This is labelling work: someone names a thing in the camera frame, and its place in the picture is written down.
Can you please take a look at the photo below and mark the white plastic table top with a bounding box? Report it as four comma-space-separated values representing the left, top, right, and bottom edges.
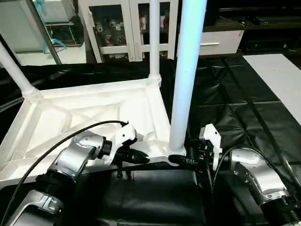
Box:
0, 79, 188, 184

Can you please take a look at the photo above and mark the white side table board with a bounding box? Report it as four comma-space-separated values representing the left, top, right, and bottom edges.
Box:
242, 53, 301, 118

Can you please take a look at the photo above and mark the white glass door cabinet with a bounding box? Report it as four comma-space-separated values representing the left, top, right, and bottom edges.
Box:
77, 0, 180, 64

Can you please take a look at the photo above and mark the black shiny table mat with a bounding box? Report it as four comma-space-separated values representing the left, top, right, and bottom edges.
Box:
0, 56, 301, 226

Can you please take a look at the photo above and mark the light blue plastic stool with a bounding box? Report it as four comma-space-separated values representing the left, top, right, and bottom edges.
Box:
42, 39, 68, 54

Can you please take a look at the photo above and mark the black box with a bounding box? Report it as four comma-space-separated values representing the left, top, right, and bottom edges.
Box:
205, 0, 219, 26

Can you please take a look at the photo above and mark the white plastic storage box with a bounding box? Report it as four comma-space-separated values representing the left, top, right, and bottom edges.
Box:
37, 0, 74, 23

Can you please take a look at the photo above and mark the white drawer unit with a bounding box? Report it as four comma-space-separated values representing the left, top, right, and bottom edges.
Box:
199, 30, 244, 57

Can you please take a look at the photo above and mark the glass tank metal frame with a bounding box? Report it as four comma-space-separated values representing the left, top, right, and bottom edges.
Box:
44, 21, 85, 48

